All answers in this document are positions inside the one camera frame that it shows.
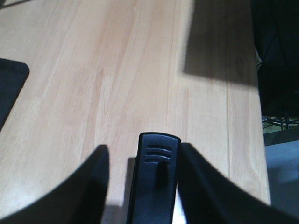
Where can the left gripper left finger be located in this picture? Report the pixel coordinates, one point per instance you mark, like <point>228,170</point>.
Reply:
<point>80,199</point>

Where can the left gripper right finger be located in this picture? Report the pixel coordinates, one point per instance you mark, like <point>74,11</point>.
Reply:
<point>208,197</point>

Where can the black monitor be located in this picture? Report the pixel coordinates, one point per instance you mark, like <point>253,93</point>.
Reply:
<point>13,75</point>

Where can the wooden desk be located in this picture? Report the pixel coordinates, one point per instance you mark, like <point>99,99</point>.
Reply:
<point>104,71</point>

